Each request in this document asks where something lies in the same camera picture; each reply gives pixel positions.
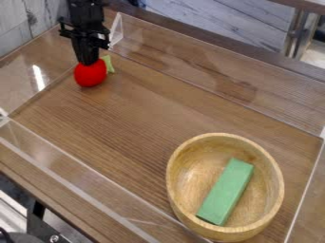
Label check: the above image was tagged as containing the black table leg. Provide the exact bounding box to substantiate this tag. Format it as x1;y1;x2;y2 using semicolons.
32;200;46;218

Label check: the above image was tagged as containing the metal frame in background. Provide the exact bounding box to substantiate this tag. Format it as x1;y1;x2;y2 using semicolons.
285;9;321;60

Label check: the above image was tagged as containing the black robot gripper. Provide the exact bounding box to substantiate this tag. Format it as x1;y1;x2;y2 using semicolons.
59;0;111;65

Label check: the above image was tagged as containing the green rectangular block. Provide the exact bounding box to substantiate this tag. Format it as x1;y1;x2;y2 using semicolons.
196;158;254;226

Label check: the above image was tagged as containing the red plush fruit green leaf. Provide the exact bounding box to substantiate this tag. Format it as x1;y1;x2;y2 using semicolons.
74;55;114;87

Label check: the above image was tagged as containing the wooden bowl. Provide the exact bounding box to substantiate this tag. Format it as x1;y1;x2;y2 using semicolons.
166;133;285;242

